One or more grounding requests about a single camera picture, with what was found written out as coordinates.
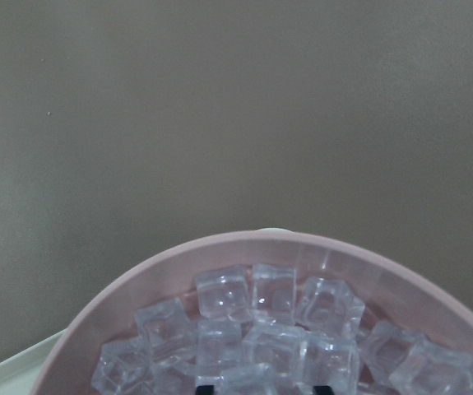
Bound clear ice cubes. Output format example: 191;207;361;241
90;263;473;394

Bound pink bowl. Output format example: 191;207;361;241
32;230;473;394

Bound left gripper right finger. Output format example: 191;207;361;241
313;385;332;395

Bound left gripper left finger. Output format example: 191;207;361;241
195;384;215;395

